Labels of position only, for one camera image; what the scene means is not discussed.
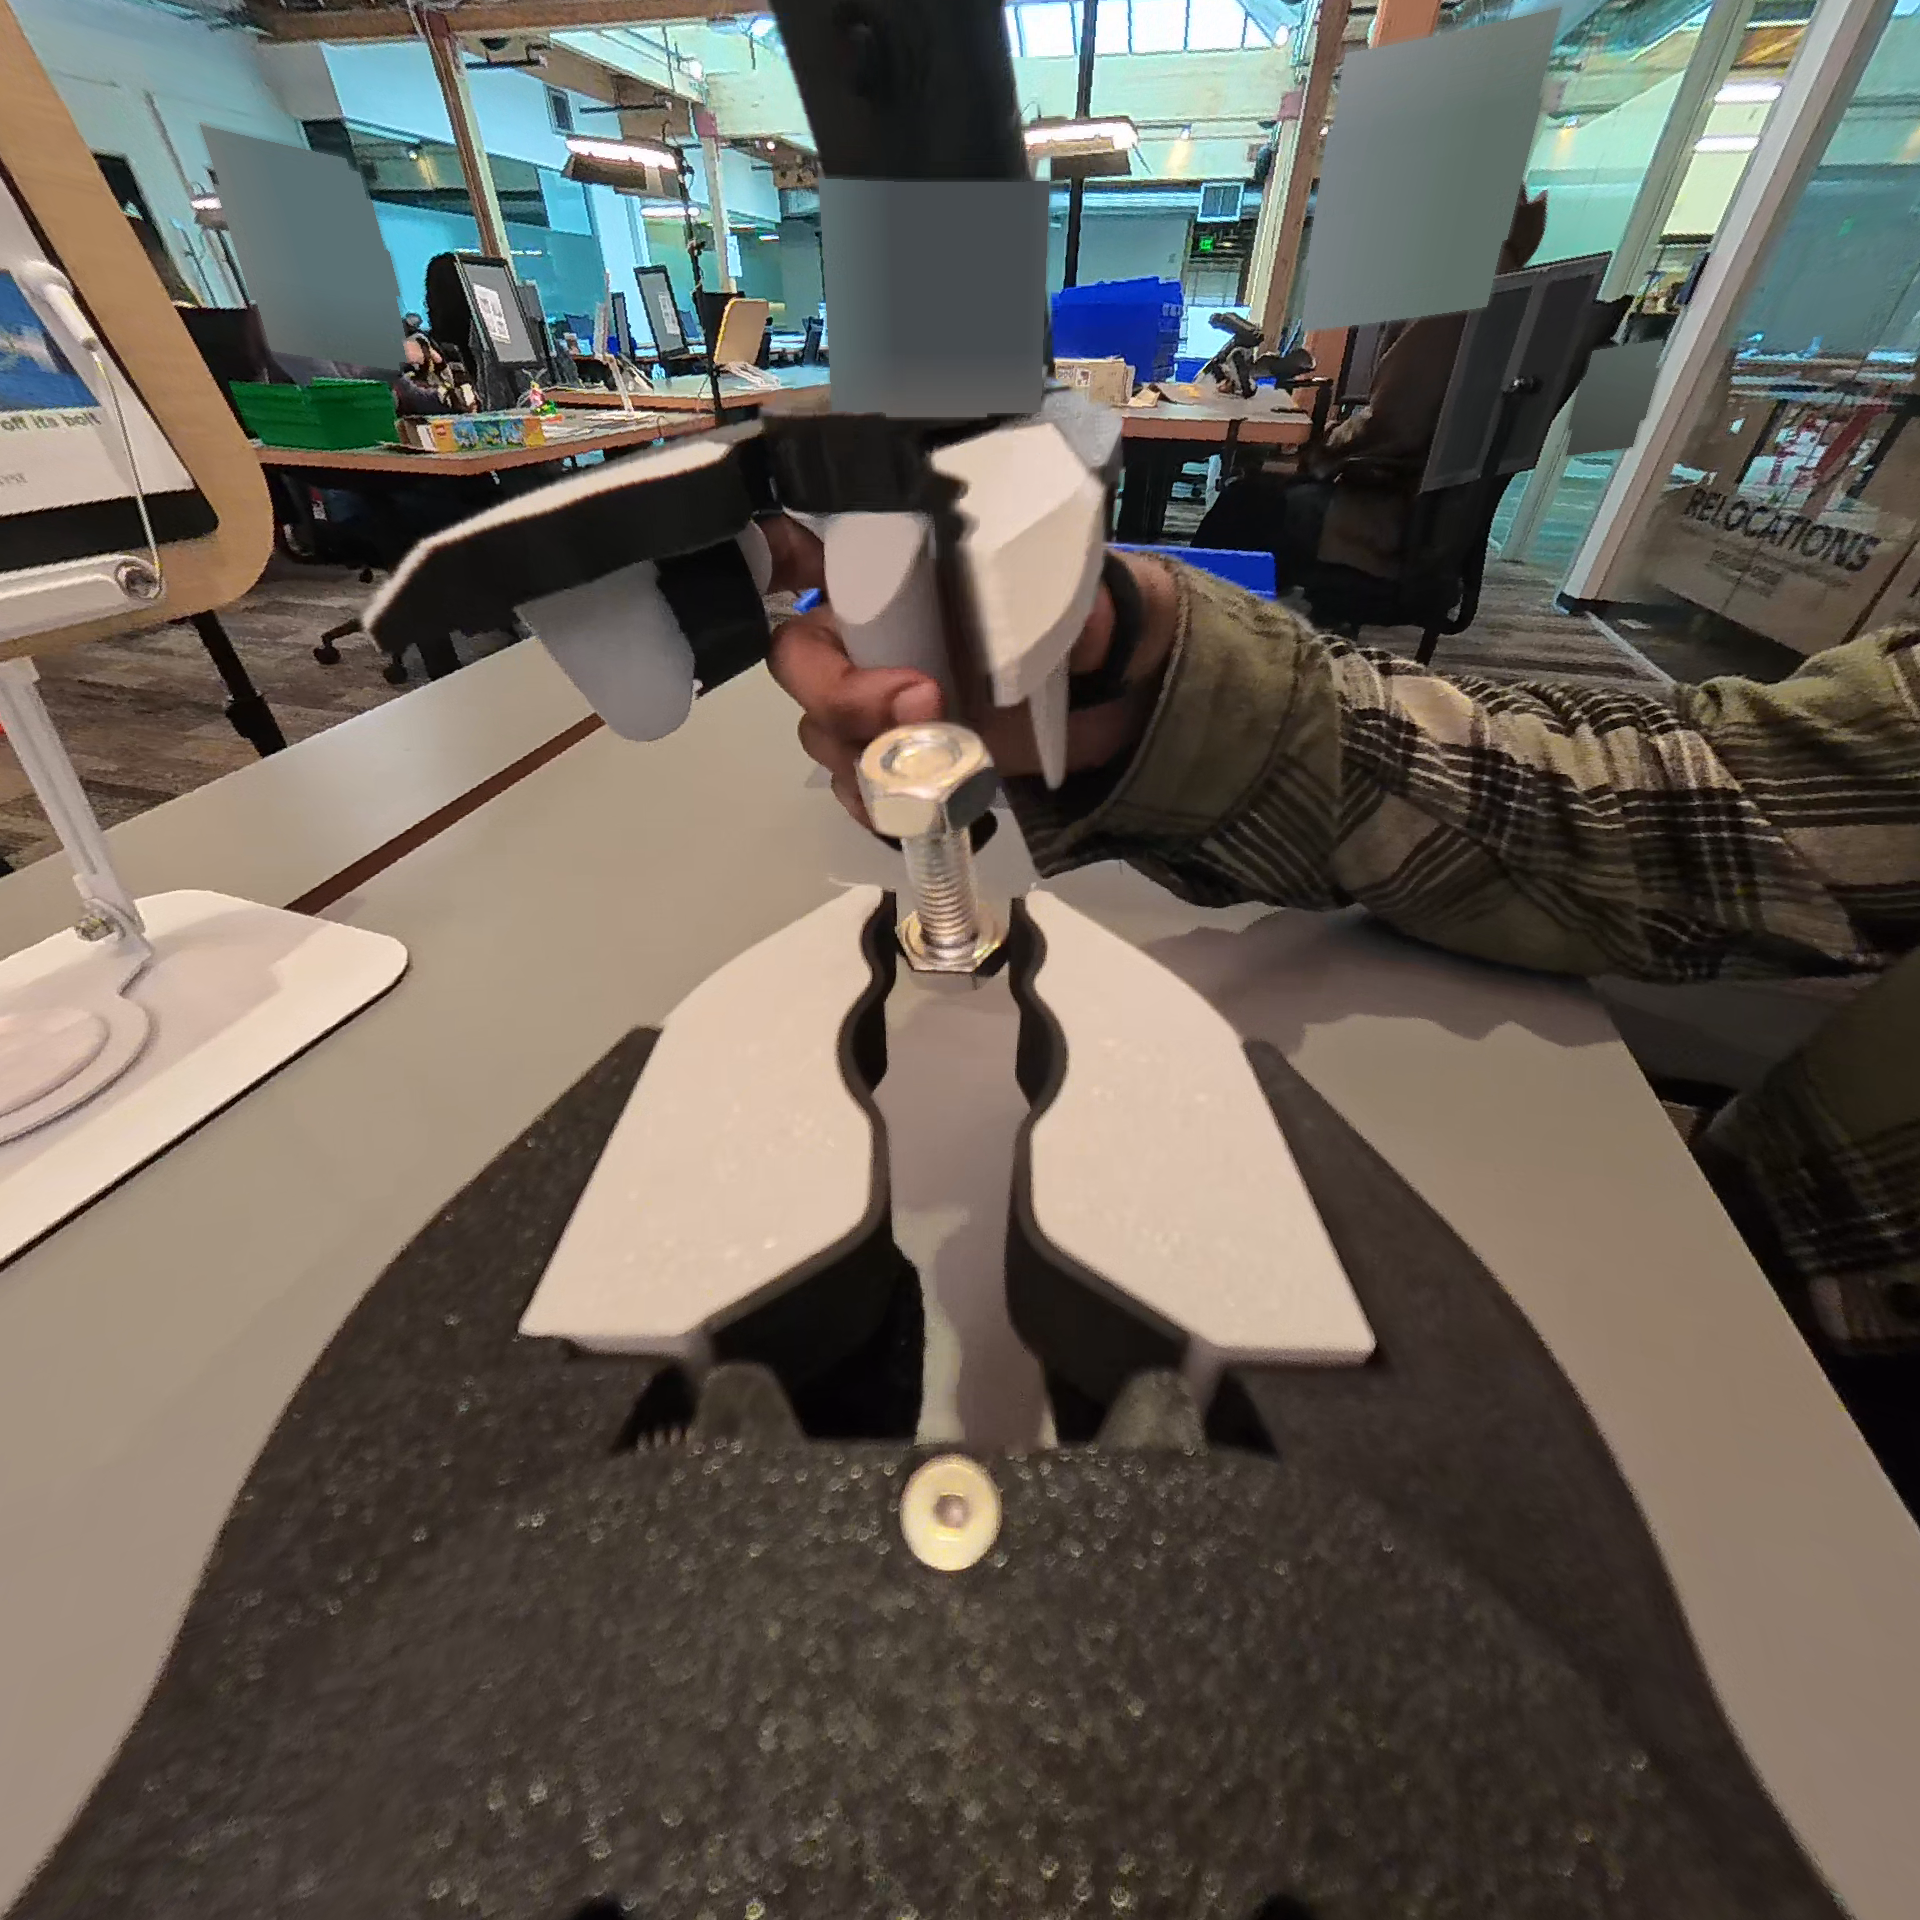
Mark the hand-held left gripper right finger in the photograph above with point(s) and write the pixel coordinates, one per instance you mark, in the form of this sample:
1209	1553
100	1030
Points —
1184	1184

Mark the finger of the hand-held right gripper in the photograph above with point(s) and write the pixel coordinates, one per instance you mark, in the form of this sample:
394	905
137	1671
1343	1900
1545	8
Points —
570	498
1037	556

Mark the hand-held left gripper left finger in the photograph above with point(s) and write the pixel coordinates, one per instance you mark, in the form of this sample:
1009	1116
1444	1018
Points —
720	1172

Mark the silver hex bolt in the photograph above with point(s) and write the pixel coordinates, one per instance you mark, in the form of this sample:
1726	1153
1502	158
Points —
944	886

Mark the person's right hand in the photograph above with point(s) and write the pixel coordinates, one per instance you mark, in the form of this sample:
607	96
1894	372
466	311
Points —
840	704

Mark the long wooden desk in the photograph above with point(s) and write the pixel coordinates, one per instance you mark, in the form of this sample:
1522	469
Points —
524	456

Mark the colourful toy box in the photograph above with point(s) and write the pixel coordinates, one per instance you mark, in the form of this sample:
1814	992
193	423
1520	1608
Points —
480	433

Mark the labelled cardboard box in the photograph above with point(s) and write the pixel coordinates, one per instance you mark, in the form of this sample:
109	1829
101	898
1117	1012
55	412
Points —
1094	381

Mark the studio light panel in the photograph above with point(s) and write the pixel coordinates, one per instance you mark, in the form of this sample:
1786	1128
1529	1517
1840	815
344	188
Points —
1080	146
622	165

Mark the desk monitor showing document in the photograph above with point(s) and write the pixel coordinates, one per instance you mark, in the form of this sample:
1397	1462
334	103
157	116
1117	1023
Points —
494	306
662	306

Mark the wooden board on tripod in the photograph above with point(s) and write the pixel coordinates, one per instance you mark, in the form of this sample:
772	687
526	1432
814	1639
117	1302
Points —
743	329

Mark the green plastic bin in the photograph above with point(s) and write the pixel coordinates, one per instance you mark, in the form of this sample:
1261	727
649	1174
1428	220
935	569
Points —
316	412

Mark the white tablet stand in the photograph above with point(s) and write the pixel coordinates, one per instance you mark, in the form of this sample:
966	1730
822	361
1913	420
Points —
270	975

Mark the black monitor on stand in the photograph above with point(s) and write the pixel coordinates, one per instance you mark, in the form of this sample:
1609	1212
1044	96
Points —
1517	376

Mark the person's plaid shirt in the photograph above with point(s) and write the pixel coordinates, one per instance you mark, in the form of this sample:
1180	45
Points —
1846	1172

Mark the printed cardboard moving box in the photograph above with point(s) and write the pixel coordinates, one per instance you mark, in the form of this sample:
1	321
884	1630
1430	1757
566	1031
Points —
1769	524

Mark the wooden support post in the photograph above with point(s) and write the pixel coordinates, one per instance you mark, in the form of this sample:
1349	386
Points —
1298	149

